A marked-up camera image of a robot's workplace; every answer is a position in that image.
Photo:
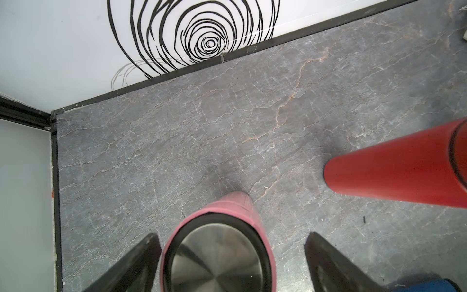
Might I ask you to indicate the red thermos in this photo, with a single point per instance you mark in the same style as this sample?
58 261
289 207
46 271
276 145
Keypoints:
428 167

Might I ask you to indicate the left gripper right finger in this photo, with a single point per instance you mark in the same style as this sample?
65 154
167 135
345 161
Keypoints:
331 271

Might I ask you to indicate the blue cloth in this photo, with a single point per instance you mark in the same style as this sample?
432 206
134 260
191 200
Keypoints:
438 285

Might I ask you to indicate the pink thermos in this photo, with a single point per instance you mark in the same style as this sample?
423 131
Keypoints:
220 248

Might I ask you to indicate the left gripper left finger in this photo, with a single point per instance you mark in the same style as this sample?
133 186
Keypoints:
135 272

